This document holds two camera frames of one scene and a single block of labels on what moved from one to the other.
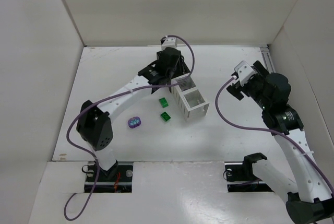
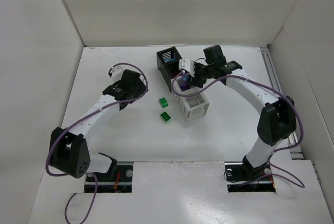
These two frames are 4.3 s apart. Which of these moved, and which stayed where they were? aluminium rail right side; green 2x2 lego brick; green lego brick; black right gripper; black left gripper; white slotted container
Moved: black left gripper; black right gripper
Stayed: green 2x2 lego brick; white slotted container; aluminium rail right side; green lego brick
